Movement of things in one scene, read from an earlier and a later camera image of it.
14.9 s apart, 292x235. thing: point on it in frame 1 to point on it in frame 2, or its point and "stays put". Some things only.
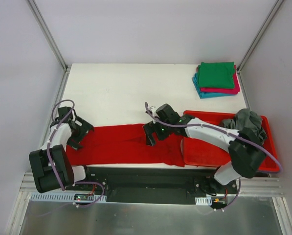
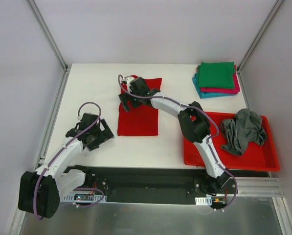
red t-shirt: x=126 y=145 to x=141 y=121
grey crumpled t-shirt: x=245 y=118 stays put
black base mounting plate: x=156 y=185 stays put
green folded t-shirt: x=216 y=75 stays put
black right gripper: x=153 y=130 to x=130 y=98
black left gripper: x=78 y=130 to x=102 y=134
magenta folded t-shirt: x=223 y=90 stays put
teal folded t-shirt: x=195 y=78 stays put
